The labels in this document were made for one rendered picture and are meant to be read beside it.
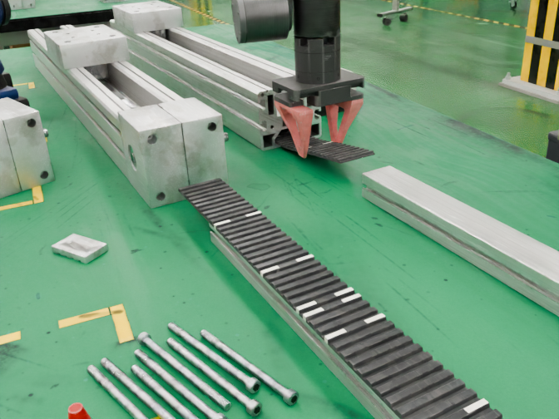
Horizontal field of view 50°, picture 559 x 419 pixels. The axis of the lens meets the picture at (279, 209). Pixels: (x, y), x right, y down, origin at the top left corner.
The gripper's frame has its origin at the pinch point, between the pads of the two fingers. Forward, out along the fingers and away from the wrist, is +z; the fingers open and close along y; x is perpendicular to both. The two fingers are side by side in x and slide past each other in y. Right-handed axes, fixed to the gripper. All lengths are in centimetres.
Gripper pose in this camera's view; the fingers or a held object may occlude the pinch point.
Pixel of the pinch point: (319, 146)
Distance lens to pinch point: 79.7
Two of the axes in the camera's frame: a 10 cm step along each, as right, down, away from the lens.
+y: -8.8, 2.5, -4.0
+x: 4.7, 3.7, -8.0
